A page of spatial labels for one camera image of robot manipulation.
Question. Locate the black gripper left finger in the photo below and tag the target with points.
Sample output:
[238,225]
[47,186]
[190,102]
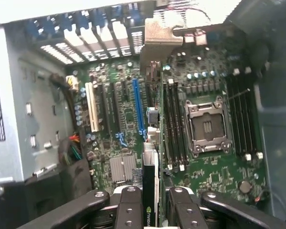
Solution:
[129,210]

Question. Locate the black RAM slot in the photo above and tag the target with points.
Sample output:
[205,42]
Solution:
[181,124]
[242,114]
[170,124]
[248,113]
[165,124]
[236,114]
[253,112]
[176,124]

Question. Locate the finned chipset heatsink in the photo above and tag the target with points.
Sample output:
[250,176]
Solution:
[122,169]

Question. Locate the white expansion slot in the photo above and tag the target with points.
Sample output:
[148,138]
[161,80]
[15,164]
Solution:
[91,107]

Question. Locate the grey power supply unit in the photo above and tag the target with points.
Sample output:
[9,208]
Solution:
[14,83]

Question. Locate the CPU socket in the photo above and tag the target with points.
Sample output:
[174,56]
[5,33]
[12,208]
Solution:
[208,126]

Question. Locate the black plastic air duct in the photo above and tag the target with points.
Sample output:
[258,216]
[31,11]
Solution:
[62,190]

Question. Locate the blue expansion slot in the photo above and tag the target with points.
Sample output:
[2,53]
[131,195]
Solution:
[138,107]

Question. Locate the green motherboard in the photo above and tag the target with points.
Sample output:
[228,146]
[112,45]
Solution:
[205,171]

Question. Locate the black open PC case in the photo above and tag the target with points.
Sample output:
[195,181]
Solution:
[276,119]

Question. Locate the thin socket locking lever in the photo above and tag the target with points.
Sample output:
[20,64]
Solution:
[239,94]

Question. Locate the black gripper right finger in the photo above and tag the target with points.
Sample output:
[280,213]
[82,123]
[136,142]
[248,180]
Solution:
[186,212]

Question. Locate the round coin battery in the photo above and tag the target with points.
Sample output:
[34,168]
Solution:
[244,186]

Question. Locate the black expansion slot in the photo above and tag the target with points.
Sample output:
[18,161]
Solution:
[104,107]
[117,107]

